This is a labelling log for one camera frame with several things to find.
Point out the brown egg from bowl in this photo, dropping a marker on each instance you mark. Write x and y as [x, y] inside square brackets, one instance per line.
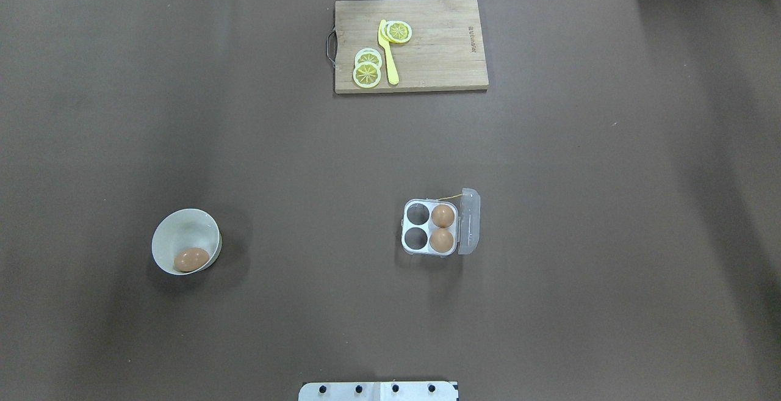
[190, 259]

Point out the brown egg far box cell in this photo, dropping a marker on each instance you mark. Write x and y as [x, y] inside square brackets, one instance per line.
[443, 216]

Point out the brown egg box cell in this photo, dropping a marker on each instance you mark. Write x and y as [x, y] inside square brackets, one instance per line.
[441, 240]
[443, 216]

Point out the clear plastic egg box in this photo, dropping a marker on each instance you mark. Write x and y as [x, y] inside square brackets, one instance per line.
[416, 224]

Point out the brown egg near box cell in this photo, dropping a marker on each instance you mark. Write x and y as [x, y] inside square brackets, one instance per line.
[441, 240]

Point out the yellow plastic knife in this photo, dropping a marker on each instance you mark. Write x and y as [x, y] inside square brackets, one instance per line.
[392, 72]

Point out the wooden cutting board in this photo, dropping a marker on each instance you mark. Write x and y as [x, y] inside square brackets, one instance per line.
[446, 51]

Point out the lemon slice near knife tip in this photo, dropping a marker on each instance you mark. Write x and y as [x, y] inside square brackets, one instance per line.
[397, 31]

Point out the white bowl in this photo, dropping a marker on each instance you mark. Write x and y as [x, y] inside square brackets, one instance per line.
[183, 229]

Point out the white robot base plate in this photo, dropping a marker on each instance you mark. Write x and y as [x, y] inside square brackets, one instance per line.
[379, 390]

